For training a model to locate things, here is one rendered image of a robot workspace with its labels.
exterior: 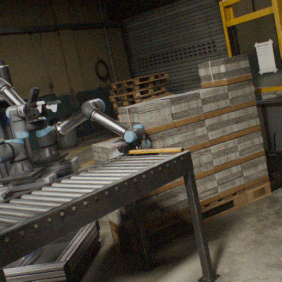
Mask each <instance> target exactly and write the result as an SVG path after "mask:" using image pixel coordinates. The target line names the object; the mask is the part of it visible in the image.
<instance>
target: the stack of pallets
mask: <svg viewBox="0 0 282 282"><path fill-rule="evenodd" d="M161 74H162V78H160V79H159V76H158V75H161ZM166 78H169V73H168V72H162V73H157V74H151V75H149V76H144V77H139V78H133V79H128V80H123V81H119V82H114V83H111V86H112V89H111V90H110V93H111V96H109V98H110V101H111V102H112V104H113V108H114V110H115V114H116V116H117V120H116V121H117V122H119V123H120V116H119V115H120V114H119V111H118V108H121V107H125V106H130V105H135V104H138V102H139V101H141V100H144V99H147V98H148V97H150V98H151V97H155V96H159V95H158V93H162V94H166V93H168V92H169V90H166V88H165V84H167V83H166ZM156 82H160V84H159V85H156ZM119 83H121V87H119V86H118V84H119ZM144 85H147V87H146V88H145V87H144ZM131 88H132V89H131ZM154 88H159V91H154ZM117 90H120V91H121V92H120V93H117ZM143 91H147V93H143ZM132 94H133V96H130V95H132ZM119 96H120V97H121V99H118V100H117V98H116V97H119ZM134 100H135V101H134ZM120 102H123V105H120Z"/></svg>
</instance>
